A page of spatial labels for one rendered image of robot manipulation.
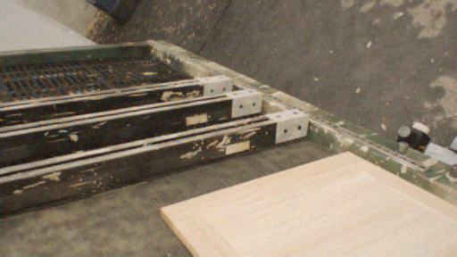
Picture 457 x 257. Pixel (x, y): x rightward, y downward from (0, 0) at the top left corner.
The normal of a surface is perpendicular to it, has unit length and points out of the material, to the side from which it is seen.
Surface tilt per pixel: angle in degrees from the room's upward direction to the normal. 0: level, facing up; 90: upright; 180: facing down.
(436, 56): 0
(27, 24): 90
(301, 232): 56
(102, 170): 90
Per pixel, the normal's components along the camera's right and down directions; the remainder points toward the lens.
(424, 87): -0.66, -0.37
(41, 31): 0.53, 0.39
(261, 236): 0.05, -0.92
